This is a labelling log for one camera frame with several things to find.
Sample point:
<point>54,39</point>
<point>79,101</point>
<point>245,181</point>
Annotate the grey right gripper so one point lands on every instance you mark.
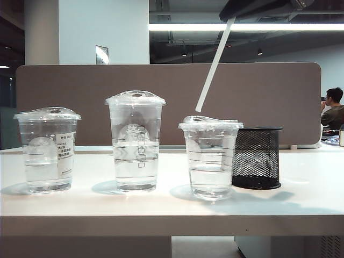
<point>302,3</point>

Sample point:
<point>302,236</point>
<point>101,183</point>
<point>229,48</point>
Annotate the white paper straw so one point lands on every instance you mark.
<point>215,64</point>

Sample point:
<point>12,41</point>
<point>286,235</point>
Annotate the small clear lidded cup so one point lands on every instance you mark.
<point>209,177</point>

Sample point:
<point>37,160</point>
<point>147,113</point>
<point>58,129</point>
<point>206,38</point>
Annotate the tall clear cup with logo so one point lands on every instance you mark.
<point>134,166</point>

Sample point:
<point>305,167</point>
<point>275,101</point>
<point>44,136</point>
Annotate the medium clear cup with label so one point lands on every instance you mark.
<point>43,161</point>

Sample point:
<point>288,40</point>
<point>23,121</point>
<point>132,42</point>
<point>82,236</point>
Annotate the long ceiling light strip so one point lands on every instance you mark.
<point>282,27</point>

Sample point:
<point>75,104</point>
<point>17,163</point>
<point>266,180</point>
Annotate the small black pendant lamp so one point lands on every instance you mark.
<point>259,51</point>

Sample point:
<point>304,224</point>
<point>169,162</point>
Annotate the seated person dark hair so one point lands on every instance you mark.
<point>333,113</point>

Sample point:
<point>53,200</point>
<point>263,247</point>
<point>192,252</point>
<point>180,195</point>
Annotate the white divider end foot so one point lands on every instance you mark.
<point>301,146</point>

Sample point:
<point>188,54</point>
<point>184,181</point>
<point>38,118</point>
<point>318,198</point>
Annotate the black mesh pen holder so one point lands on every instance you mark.
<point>258,161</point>

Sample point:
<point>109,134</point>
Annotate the white brown cardboard box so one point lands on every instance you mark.
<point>342,138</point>

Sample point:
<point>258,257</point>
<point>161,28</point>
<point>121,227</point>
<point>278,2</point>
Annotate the brown desk divider panel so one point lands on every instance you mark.
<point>80,86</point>

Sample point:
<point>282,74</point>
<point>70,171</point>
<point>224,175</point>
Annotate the metal wall plate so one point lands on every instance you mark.
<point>102,55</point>

